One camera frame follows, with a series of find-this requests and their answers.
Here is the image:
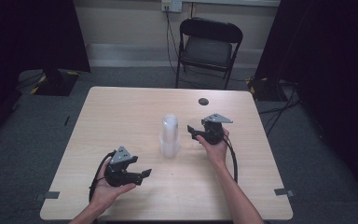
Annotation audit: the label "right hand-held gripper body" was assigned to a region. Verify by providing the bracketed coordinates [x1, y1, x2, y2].
[200, 112, 234, 146]

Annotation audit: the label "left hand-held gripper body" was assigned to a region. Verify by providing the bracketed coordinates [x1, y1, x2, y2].
[104, 145, 139, 188]

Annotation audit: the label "stack of clear plastic cups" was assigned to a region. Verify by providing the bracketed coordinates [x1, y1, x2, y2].
[158, 114, 181, 159]

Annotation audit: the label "person's right hand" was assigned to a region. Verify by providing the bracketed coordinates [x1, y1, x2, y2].
[196, 127, 230, 168]

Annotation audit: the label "person's left hand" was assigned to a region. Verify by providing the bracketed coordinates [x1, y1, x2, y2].
[89, 174, 137, 213]

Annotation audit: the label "black stand base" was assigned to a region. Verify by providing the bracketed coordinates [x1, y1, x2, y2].
[247, 76, 282, 103]
[33, 68, 80, 97]

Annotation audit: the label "grey tape piece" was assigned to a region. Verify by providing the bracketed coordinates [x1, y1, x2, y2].
[34, 190, 61, 202]
[273, 188, 296, 198]

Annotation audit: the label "black folding chair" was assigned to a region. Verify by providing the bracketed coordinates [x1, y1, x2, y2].
[174, 17, 244, 91]

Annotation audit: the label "black curtain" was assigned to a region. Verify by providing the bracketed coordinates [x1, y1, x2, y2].
[0, 0, 91, 147]
[254, 0, 358, 208]

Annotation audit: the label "left hand-held gripper cable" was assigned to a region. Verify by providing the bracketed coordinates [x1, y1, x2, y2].
[88, 149, 117, 203]

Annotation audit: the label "hand-held gripper cable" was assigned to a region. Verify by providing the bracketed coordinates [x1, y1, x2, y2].
[221, 135, 240, 184]
[88, 149, 117, 203]

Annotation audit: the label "right hand-held gripper cable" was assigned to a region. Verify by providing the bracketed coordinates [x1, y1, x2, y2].
[221, 135, 240, 184]

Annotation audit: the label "black floor cables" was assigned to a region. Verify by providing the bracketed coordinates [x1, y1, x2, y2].
[257, 79, 303, 138]

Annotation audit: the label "black wall cable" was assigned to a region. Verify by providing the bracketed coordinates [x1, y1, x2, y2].
[164, 7, 185, 78]

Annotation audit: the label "white wall socket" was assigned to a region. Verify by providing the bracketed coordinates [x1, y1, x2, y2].
[160, 0, 184, 14]

